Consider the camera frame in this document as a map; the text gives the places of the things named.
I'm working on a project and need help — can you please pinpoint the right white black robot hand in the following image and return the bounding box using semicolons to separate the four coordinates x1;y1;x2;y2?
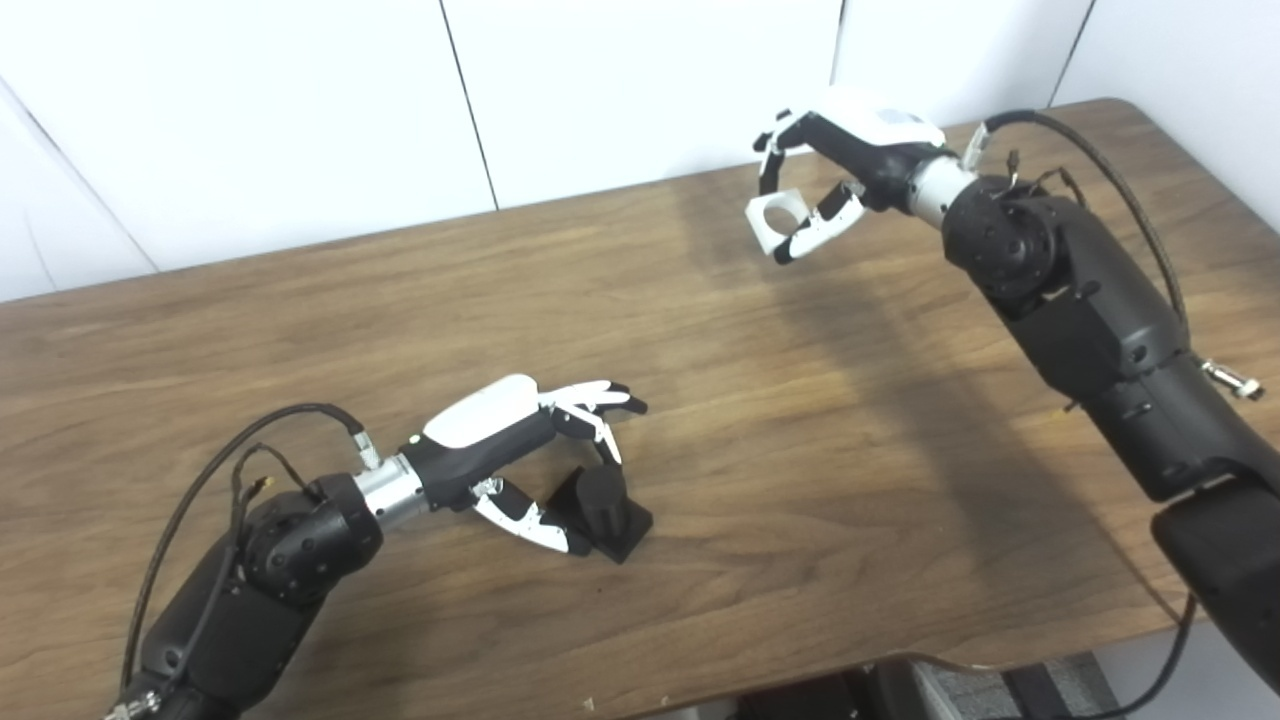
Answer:
752;92;979;267

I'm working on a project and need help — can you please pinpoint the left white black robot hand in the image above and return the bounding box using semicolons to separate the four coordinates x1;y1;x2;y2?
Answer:
352;375;649;556

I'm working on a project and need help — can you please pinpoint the black peg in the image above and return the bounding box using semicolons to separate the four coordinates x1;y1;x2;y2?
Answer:
545;465;655;564

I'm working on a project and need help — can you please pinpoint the white square piece with hole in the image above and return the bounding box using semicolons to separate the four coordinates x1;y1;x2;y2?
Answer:
746;188;809;253

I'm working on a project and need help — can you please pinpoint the dark robot torso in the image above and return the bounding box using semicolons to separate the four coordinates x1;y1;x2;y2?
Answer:
735;655;1131;720

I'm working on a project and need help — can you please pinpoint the thin right arm wire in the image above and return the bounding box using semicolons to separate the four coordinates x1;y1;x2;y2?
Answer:
1005;150;1089;209

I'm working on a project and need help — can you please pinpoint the thin arm wire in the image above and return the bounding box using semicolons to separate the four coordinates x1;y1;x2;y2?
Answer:
1005;150;1089;209
232;443;323;503

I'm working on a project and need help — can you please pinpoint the thin left arm wire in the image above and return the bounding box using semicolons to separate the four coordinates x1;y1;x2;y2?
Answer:
232;443;323;503

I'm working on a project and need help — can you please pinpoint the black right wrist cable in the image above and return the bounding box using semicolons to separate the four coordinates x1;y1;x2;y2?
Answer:
965;110;1266;720

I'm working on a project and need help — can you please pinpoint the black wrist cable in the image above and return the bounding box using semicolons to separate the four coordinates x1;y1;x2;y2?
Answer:
965;110;1266;720
105;403;381;720

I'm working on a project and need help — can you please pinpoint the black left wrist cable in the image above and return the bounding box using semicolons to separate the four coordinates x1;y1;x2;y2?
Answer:
105;403;381;720

